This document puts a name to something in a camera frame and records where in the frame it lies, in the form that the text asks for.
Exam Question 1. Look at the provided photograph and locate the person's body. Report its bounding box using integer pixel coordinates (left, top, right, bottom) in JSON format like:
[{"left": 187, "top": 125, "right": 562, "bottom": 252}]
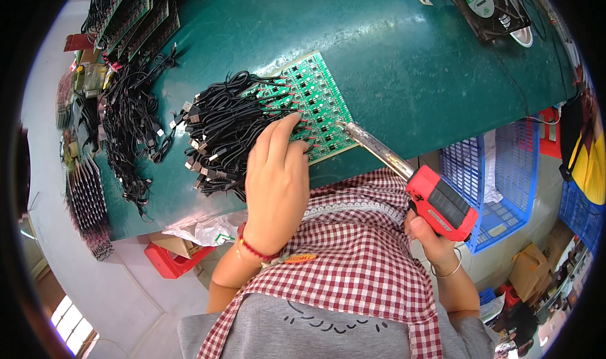
[{"left": 177, "top": 167, "right": 501, "bottom": 359}]

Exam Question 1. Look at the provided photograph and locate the red string bracelet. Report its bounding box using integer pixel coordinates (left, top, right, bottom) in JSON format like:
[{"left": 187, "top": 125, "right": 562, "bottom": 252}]
[{"left": 236, "top": 222, "right": 286, "bottom": 263}]

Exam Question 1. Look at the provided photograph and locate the black square cooling fan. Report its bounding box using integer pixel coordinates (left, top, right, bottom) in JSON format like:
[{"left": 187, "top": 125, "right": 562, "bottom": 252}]
[{"left": 442, "top": 0, "right": 532, "bottom": 43}]

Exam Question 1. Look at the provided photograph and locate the person's left hand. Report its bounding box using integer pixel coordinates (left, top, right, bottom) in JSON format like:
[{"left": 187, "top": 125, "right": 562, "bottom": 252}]
[{"left": 242, "top": 112, "right": 313, "bottom": 256}]

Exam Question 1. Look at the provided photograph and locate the green circuit board panel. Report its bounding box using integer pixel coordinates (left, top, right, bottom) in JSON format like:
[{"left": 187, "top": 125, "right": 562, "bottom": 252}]
[{"left": 246, "top": 50, "right": 359, "bottom": 165}]

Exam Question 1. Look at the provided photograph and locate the white plastic bag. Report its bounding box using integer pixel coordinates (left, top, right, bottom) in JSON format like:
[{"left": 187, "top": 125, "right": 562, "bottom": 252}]
[{"left": 163, "top": 210, "right": 248, "bottom": 247}]

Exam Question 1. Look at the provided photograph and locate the heap of finished boards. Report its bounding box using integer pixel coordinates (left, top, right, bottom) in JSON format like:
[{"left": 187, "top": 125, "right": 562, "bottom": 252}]
[{"left": 65, "top": 155, "right": 115, "bottom": 262}]

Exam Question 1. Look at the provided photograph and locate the brown paper bag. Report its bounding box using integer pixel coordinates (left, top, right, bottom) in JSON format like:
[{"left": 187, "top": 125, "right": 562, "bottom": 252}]
[{"left": 508, "top": 243, "right": 553, "bottom": 303}]

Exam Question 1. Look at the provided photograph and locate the red plastic stool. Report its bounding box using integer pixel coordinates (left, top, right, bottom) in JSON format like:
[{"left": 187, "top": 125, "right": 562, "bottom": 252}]
[{"left": 144, "top": 242, "right": 217, "bottom": 280}]

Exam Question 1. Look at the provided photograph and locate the silver bangle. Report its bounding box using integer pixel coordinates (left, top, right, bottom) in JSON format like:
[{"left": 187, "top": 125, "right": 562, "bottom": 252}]
[{"left": 429, "top": 247, "right": 464, "bottom": 280}]

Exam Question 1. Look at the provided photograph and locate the brown cardboard box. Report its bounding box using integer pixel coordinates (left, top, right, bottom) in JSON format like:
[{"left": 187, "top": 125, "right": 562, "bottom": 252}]
[{"left": 149, "top": 231, "right": 205, "bottom": 260}]

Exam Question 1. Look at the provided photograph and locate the small red box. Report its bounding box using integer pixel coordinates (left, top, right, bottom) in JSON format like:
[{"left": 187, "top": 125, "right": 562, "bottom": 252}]
[{"left": 63, "top": 33, "right": 96, "bottom": 53}]

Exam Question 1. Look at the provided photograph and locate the yellow and black bag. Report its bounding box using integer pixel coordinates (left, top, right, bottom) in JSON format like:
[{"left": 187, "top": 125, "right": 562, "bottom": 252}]
[{"left": 559, "top": 88, "right": 606, "bottom": 206}]

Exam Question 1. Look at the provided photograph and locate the red soldering gun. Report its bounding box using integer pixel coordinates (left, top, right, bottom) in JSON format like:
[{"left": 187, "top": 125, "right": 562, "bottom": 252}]
[{"left": 336, "top": 121, "right": 479, "bottom": 243}]

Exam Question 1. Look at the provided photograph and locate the clutter of bottles and boxes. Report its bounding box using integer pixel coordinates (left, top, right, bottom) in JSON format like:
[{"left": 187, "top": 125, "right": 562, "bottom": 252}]
[{"left": 56, "top": 60, "right": 117, "bottom": 132}]

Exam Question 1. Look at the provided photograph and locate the blue plastic crate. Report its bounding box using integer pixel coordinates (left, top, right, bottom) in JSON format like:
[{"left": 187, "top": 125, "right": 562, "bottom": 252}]
[
  {"left": 558, "top": 179, "right": 605, "bottom": 256},
  {"left": 438, "top": 118, "right": 541, "bottom": 255}
]

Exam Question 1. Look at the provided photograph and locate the person's right hand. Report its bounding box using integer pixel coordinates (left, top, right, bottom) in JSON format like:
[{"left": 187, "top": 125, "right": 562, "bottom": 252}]
[{"left": 404, "top": 208, "right": 462, "bottom": 271}]

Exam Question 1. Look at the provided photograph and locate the loose pile of black cables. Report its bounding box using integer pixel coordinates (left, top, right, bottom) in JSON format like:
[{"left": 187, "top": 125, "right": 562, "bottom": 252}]
[{"left": 101, "top": 44, "right": 180, "bottom": 219}]

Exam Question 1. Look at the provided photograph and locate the stack of wired circuit boards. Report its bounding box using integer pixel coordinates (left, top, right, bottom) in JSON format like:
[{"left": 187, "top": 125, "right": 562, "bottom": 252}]
[{"left": 81, "top": 0, "right": 182, "bottom": 62}]

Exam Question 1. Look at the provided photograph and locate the bundle of black soldered cables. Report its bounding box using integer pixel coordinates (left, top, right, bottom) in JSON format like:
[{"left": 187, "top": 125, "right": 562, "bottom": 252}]
[{"left": 169, "top": 70, "right": 314, "bottom": 203}]

